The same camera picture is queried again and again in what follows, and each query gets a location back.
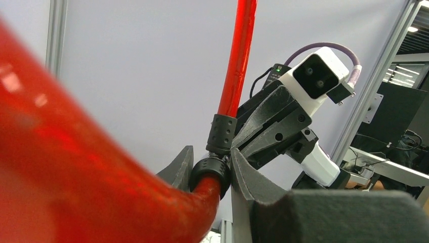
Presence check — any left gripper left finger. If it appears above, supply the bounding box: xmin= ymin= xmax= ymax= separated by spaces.
xmin=156 ymin=145 xmax=194 ymax=192

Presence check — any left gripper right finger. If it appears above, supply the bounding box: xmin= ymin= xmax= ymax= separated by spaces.
xmin=231 ymin=149 xmax=428 ymax=242

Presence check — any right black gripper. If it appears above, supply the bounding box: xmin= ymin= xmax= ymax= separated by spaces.
xmin=232 ymin=80 xmax=312 ymax=170

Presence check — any red cable lock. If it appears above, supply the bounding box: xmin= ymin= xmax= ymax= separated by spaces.
xmin=1 ymin=1 xmax=257 ymax=242

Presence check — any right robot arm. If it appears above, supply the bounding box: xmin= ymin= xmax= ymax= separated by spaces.
xmin=232 ymin=81 xmax=350 ymax=189

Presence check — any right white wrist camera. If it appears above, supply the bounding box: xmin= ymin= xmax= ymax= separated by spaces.
xmin=278 ymin=43 xmax=362 ymax=117

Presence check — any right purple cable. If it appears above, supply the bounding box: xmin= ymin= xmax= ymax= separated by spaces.
xmin=284 ymin=42 xmax=363 ymax=85

